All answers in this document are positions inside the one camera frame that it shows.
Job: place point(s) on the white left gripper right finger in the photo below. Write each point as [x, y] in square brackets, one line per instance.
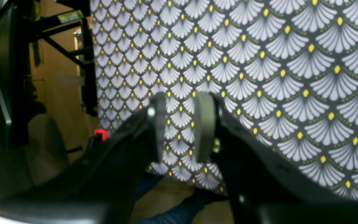
[262, 187]

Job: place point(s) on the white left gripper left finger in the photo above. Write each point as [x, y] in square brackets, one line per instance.
[98, 188]

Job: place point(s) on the left edge red clamp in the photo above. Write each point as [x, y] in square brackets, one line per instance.
[101, 132]

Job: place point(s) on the fan-patterned table cloth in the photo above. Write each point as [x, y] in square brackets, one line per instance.
[286, 69]

